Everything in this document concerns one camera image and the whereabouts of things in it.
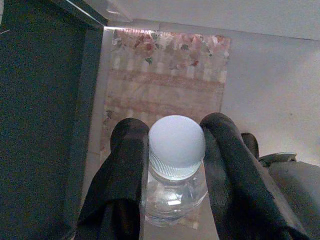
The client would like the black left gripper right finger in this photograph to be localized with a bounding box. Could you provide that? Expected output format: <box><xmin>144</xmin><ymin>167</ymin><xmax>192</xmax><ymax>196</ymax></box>
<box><xmin>199</xmin><ymin>112</ymin><xmax>311</xmax><ymax>240</ymax></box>

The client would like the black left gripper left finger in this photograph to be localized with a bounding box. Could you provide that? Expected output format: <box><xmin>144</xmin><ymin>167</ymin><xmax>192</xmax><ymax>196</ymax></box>
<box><xmin>74</xmin><ymin>117</ymin><xmax>151</xmax><ymax>240</ymax></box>

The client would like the clear plastic water bottle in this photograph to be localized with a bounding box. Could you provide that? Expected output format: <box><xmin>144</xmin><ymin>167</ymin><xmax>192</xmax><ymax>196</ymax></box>
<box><xmin>141</xmin><ymin>114</ymin><xmax>210</xmax><ymax>228</ymax></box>

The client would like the black fridge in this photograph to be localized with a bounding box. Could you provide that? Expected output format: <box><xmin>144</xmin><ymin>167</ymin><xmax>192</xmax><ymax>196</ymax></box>
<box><xmin>0</xmin><ymin>0</ymin><xmax>108</xmax><ymax>240</ymax></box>

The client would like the grey robot foot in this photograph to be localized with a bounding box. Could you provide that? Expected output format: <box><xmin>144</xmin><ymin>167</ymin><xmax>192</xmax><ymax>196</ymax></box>
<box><xmin>258</xmin><ymin>152</ymin><xmax>320</xmax><ymax>240</ymax></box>

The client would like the floral patterned rug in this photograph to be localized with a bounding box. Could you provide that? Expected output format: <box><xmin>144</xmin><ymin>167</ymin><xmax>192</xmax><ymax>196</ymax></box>
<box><xmin>99</xmin><ymin>28</ymin><xmax>232</xmax><ymax>230</ymax></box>

